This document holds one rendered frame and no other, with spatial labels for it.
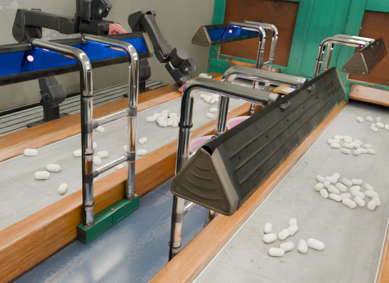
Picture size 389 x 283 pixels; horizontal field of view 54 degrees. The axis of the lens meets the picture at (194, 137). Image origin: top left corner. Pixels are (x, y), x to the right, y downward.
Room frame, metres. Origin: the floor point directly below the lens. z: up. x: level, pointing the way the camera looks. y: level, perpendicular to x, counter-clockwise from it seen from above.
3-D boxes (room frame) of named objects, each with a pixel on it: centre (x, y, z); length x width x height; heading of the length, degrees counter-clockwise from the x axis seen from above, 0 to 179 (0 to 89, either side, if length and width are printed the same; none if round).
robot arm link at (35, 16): (1.47, 0.58, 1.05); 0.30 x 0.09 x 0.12; 63
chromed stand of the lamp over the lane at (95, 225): (0.86, 0.26, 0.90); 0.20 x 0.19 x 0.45; 151
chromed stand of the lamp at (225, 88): (0.67, -0.09, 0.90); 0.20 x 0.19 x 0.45; 151
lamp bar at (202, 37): (1.75, -0.13, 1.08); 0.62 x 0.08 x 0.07; 151
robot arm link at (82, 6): (1.40, 0.43, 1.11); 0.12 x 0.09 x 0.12; 63
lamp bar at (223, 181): (0.63, -0.16, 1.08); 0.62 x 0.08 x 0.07; 151
